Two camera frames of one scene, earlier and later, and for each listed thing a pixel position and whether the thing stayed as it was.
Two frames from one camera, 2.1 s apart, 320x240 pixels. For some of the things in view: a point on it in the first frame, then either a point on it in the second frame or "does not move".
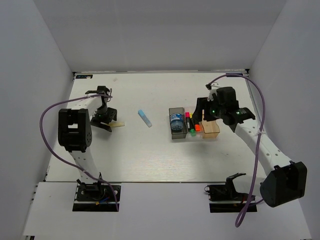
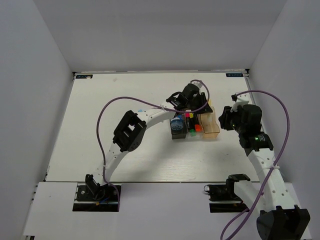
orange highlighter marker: (197, 127) does not move
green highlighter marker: (193, 132) does not move
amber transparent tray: (211, 129) does not move
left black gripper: (96, 121) -> (206, 109)
